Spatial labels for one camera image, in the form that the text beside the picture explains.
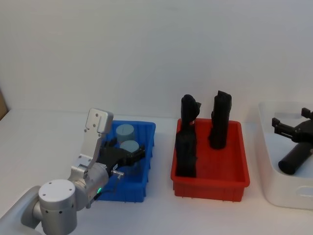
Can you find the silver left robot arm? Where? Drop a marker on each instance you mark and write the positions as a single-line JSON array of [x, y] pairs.
[[56, 195]]

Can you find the black straight plastic part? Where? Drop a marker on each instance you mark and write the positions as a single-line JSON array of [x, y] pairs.
[[219, 122]]

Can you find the grey-blue cylinder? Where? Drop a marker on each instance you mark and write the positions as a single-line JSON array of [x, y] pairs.
[[125, 132], [129, 146]]

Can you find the red plastic bin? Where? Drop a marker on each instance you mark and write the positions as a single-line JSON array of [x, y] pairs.
[[210, 186]]

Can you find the black curved plastic part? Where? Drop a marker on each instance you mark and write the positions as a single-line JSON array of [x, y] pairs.
[[186, 147]]

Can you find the brown cardboard piece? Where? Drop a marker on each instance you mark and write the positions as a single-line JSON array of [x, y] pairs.
[[3, 105]]

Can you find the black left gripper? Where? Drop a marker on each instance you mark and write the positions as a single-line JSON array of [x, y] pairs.
[[115, 156]]

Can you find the white plastic bin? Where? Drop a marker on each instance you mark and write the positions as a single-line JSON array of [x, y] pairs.
[[281, 191]]

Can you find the blue plastic bin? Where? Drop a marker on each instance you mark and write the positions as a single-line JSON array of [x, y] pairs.
[[137, 188]]

